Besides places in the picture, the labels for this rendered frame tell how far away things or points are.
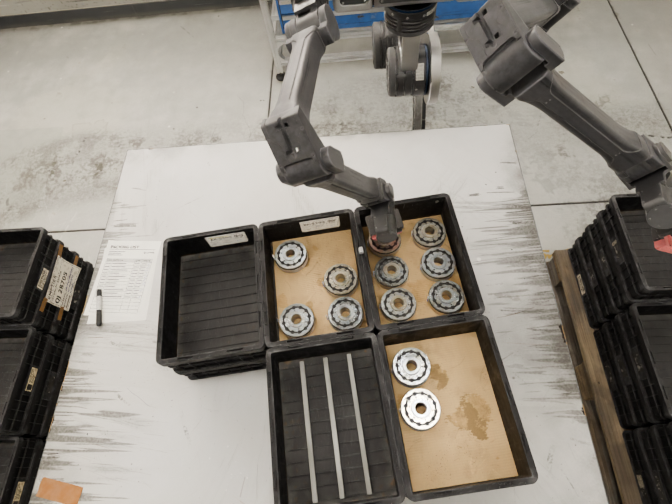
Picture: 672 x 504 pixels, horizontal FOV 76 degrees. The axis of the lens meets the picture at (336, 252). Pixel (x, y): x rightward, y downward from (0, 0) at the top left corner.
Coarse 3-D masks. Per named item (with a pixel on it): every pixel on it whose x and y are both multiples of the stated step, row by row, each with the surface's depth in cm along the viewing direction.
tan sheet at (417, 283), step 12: (432, 216) 141; (408, 228) 140; (408, 240) 138; (408, 252) 136; (420, 252) 136; (372, 264) 135; (408, 264) 134; (372, 276) 133; (408, 276) 132; (420, 276) 132; (456, 276) 131; (408, 288) 130; (420, 288) 130; (420, 300) 128; (420, 312) 127; (432, 312) 126
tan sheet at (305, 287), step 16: (288, 240) 142; (304, 240) 141; (320, 240) 141; (336, 240) 140; (320, 256) 138; (336, 256) 138; (352, 256) 137; (304, 272) 136; (320, 272) 135; (288, 288) 134; (304, 288) 133; (320, 288) 133; (288, 304) 131; (304, 304) 131; (320, 304) 130; (320, 320) 128
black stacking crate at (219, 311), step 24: (192, 240) 135; (168, 264) 132; (192, 264) 141; (216, 264) 140; (240, 264) 140; (168, 288) 129; (192, 288) 137; (216, 288) 136; (240, 288) 136; (168, 312) 126; (192, 312) 133; (216, 312) 132; (240, 312) 132; (168, 336) 124; (192, 336) 130; (216, 336) 129; (240, 336) 128; (216, 360) 121; (240, 360) 125
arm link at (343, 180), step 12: (324, 156) 75; (336, 156) 78; (276, 168) 79; (336, 168) 77; (348, 168) 92; (312, 180) 82; (324, 180) 81; (336, 180) 84; (348, 180) 90; (360, 180) 97; (372, 180) 105; (384, 180) 113; (336, 192) 93; (348, 192) 94; (360, 192) 98; (372, 192) 104; (384, 192) 110; (360, 204) 111; (372, 204) 113
